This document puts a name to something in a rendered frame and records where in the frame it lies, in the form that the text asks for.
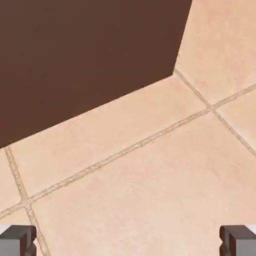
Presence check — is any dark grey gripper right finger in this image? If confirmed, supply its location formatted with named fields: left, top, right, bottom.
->
left=219, top=224, right=256, bottom=256

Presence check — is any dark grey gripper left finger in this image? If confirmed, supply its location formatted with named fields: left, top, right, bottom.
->
left=0, top=224, right=37, bottom=256

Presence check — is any dark brown wooden cabinet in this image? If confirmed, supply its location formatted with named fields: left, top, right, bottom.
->
left=0, top=0, right=193, bottom=149

